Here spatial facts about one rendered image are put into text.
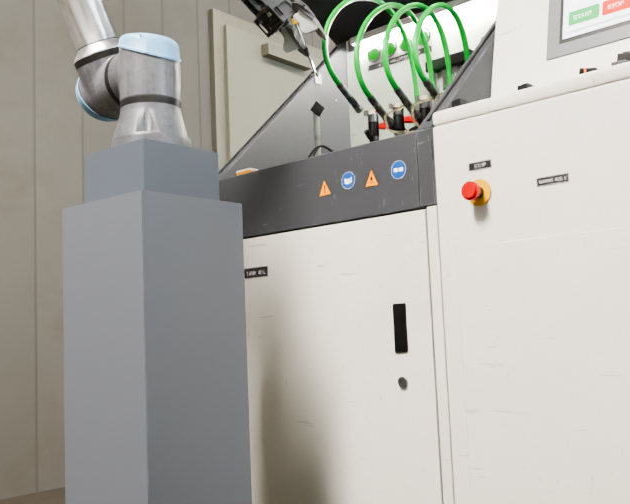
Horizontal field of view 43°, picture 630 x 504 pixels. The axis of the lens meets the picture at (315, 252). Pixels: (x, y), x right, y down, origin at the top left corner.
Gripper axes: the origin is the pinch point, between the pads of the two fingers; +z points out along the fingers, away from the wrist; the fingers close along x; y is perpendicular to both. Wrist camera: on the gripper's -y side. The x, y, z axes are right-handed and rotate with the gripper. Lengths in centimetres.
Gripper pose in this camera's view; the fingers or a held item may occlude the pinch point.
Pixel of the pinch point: (315, 43)
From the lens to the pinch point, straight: 201.9
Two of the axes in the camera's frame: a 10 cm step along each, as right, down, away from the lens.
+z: 6.9, 7.1, 1.8
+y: -4.9, 6.3, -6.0
